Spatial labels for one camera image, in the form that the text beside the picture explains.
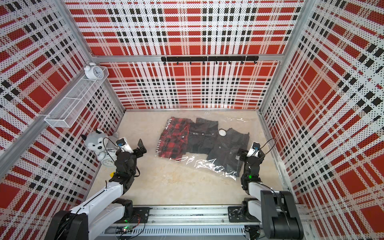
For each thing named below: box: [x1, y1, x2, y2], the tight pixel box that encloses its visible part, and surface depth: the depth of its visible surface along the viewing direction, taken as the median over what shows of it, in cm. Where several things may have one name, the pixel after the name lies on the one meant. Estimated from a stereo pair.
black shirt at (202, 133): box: [187, 117, 219, 154], surface depth 106 cm
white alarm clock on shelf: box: [84, 62, 104, 80], surface depth 83 cm
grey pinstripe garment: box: [206, 128, 250, 178], surface depth 98 cm
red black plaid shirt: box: [155, 117, 191, 161], surface depth 101 cm
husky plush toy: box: [81, 128, 119, 162], surface depth 84 cm
